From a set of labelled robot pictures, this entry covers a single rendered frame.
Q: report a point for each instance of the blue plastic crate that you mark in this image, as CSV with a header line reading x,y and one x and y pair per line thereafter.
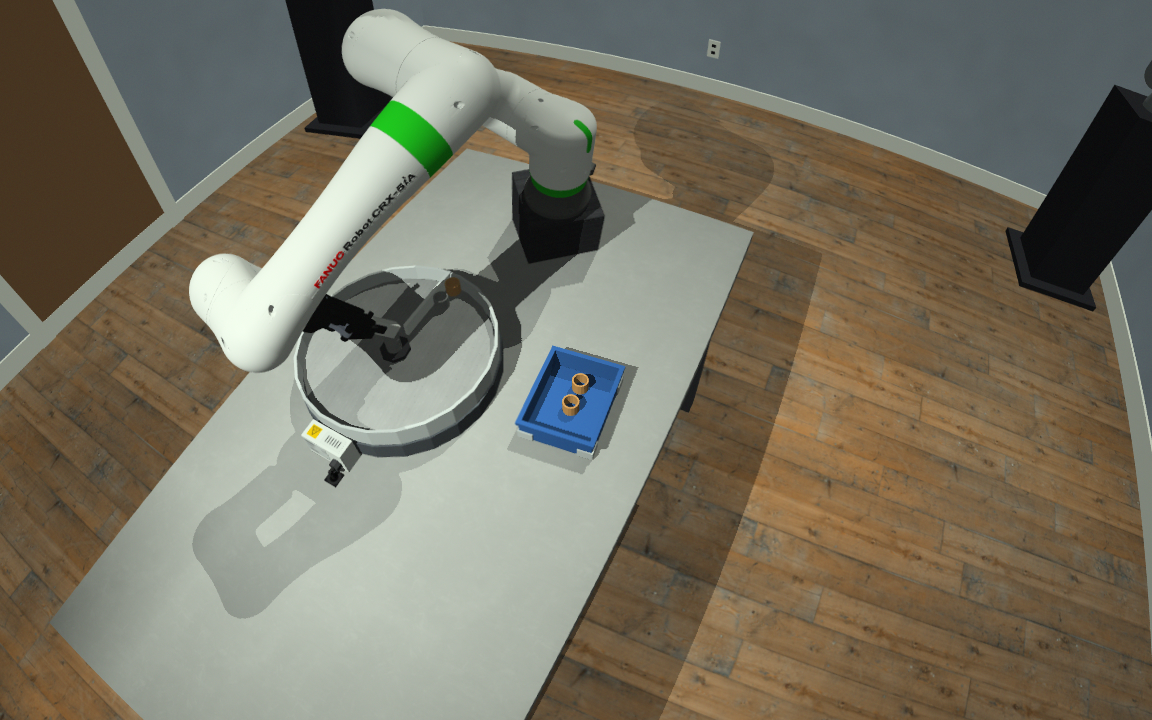
x,y
542,418

